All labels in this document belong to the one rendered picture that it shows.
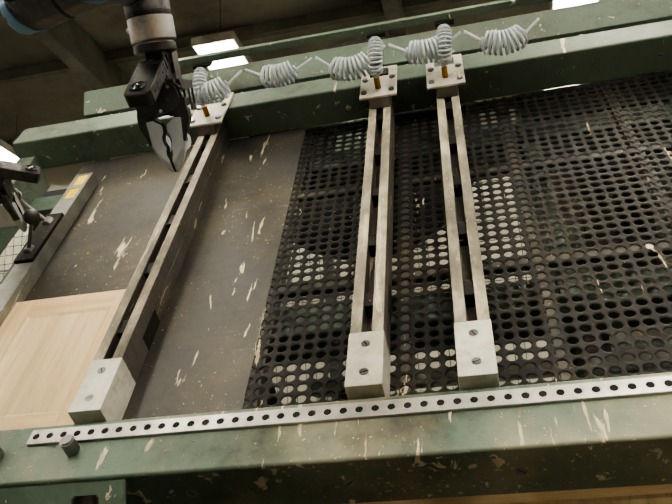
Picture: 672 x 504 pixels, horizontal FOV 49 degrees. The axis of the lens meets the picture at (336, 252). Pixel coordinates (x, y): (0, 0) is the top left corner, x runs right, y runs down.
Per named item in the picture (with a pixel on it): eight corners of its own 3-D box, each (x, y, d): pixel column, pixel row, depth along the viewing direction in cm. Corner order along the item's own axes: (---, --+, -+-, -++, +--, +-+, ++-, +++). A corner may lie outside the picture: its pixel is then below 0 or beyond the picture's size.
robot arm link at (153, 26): (162, 11, 118) (115, 20, 120) (167, 40, 119) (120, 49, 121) (178, 16, 125) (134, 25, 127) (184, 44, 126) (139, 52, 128)
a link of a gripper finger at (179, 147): (202, 166, 130) (192, 113, 128) (190, 169, 124) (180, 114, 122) (185, 169, 130) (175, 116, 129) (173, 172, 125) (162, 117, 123)
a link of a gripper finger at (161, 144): (185, 169, 130) (175, 116, 129) (173, 172, 125) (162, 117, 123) (169, 171, 131) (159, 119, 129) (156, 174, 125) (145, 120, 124)
